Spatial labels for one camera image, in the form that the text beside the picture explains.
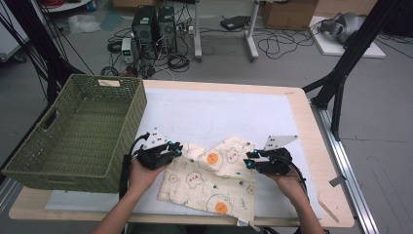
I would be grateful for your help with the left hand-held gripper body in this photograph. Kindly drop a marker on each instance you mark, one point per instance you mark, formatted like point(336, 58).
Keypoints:
point(156, 156)

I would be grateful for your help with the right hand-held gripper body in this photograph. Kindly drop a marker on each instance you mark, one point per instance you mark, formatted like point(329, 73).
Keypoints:
point(276, 159)

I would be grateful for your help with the cream egg-print cloth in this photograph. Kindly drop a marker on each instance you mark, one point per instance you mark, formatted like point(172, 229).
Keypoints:
point(207, 185)

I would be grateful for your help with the green woven basket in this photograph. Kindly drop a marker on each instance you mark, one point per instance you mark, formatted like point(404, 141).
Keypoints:
point(81, 130)

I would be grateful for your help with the person's left hand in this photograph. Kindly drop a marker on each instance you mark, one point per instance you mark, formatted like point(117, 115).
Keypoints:
point(146, 177)

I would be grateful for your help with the person's right hand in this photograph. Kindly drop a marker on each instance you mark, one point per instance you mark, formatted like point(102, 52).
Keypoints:
point(289, 187)

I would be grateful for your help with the white grid mat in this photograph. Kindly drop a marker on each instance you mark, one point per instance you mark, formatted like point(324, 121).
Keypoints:
point(211, 107)

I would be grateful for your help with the grey tape piece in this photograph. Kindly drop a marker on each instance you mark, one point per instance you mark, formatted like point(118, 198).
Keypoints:
point(337, 181)

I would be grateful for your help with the thin wooden strip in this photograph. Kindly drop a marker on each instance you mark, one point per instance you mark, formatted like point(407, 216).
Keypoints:
point(328, 210)

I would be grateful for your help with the white power supply box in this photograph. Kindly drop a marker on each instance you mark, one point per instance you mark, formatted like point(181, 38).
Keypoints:
point(127, 50)

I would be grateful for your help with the black computer tower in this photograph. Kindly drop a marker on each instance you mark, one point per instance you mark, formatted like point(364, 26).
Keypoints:
point(167, 29)
point(144, 31)

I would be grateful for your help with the white floor board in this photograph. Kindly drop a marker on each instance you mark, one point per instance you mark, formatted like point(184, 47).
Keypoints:
point(328, 48)

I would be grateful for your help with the black flat case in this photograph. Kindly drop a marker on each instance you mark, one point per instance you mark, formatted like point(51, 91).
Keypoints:
point(234, 22)

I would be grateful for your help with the teal sheet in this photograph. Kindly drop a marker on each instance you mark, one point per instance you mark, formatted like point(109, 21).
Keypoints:
point(112, 21)

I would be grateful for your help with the brown cardboard box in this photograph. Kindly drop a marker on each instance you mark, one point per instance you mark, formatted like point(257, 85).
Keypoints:
point(289, 14)

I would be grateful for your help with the black metal stand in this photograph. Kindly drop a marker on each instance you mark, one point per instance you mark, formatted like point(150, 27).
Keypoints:
point(35, 32)
point(357, 42)

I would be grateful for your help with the clear plastic bag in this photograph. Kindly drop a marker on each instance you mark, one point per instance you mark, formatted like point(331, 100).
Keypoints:
point(83, 23)

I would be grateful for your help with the grey rounded device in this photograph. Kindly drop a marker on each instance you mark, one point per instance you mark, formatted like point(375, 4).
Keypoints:
point(347, 26)

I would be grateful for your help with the white round table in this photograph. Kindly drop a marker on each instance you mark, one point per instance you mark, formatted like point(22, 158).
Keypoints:
point(65, 6)

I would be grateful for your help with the aluminium frame rail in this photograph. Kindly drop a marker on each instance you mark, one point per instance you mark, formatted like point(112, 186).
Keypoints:
point(341, 162)
point(6, 193)

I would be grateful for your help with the white desk frame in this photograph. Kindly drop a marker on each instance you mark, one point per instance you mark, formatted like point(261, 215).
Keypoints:
point(197, 32)

